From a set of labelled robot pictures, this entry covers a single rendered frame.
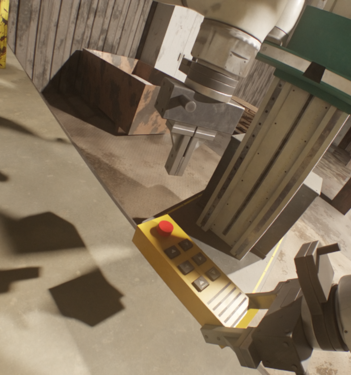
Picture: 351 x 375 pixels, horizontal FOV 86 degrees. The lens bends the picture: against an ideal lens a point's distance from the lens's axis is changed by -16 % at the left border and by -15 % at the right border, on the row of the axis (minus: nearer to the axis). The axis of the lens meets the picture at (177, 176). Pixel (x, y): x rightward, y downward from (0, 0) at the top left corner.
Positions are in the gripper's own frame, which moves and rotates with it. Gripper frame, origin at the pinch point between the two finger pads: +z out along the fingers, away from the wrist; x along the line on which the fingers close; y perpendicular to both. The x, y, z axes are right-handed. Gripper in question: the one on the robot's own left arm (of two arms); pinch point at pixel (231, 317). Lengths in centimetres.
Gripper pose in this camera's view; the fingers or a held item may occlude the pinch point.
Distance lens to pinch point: 39.6
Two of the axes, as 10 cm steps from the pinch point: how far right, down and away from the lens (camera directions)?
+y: 3.8, 9.1, -1.7
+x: 6.8, -1.5, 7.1
